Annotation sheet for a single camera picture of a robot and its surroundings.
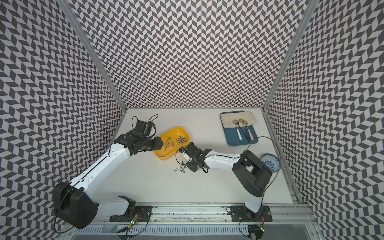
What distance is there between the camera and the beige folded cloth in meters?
1.09

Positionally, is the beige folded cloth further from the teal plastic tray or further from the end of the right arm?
the end of the right arm

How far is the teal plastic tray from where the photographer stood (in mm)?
1027

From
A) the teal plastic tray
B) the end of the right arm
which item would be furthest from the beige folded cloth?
the end of the right arm
